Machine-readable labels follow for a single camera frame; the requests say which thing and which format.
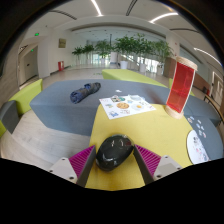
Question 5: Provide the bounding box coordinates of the black computer mouse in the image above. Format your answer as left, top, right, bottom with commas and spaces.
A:
95, 134, 135, 172

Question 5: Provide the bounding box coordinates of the lime green upholstered bench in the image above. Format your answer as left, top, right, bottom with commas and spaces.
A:
101, 68, 168, 88
168, 77, 196, 98

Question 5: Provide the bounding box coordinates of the red panel tower stand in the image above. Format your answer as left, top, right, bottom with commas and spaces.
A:
164, 55, 199, 120

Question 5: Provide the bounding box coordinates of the lime green sofa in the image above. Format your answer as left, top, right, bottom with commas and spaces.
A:
9, 78, 44, 116

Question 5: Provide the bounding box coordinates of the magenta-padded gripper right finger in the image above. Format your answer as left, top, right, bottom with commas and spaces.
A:
133, 144, 184, 185

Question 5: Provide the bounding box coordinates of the white door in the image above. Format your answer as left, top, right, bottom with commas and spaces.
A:
22, 46, 39, 81

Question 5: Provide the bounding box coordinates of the white printed mouse pad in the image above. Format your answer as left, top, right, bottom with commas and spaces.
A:
186, 129, 211, 165

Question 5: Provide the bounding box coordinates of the dark blue folded umbrella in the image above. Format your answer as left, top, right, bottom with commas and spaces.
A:
69, 81, 102, 104

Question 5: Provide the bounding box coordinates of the dark grey seat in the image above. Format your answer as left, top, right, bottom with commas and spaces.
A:
0, 100, 20, 134

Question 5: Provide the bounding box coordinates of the group of ceiling lights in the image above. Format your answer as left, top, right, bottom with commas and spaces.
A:
90, 0, 223, 66

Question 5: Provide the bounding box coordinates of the group of potted plants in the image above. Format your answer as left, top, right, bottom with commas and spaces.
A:
71, 33, 174, 74

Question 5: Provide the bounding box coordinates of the lime green seat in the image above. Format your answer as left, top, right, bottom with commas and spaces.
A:
0, 120, 7, 138

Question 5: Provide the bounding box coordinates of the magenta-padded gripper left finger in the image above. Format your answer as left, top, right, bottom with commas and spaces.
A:
49, 144, 97, 188

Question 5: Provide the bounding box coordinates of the printed sticker sheet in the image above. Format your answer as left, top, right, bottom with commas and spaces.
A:
98, 94, 157, 120

